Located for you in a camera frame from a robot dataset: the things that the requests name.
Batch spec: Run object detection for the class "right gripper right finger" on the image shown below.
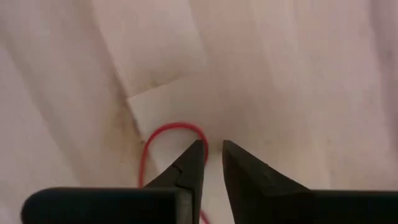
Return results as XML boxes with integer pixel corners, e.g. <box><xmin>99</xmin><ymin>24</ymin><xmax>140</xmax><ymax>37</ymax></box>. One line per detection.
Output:
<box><xmin>221</xmin><ymin>139</ymin><xmax>398</xmax><ymax>224</ymax></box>

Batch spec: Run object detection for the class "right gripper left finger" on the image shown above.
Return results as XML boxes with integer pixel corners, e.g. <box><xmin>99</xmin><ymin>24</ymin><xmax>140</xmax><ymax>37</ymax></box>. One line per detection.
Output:
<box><xmin>21</xmin><ymin>139</ymin><xmax>206</xmax><ymax>224</ymax></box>

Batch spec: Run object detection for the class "dark red rubber band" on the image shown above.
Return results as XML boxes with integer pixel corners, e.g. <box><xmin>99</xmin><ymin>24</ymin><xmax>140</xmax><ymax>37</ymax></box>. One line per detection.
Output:
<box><xmin>138</xmin><ymin>122</ymin><xmax>210</xmax><ymax>224</ymax></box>

